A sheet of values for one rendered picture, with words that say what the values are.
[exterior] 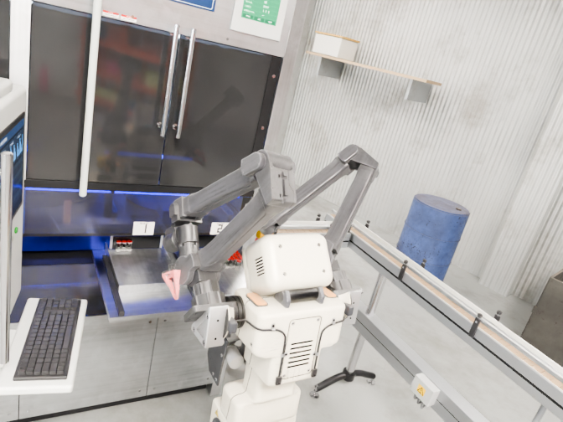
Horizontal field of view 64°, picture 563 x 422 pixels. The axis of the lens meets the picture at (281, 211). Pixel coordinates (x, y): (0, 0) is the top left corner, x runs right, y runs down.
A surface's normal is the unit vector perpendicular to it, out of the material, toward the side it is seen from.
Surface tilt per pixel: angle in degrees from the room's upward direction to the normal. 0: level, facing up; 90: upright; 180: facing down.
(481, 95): 90
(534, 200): 90
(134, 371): 90
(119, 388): 90
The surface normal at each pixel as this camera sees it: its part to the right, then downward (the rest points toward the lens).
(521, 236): -0.69, 0.10
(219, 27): 0.46, 0.40
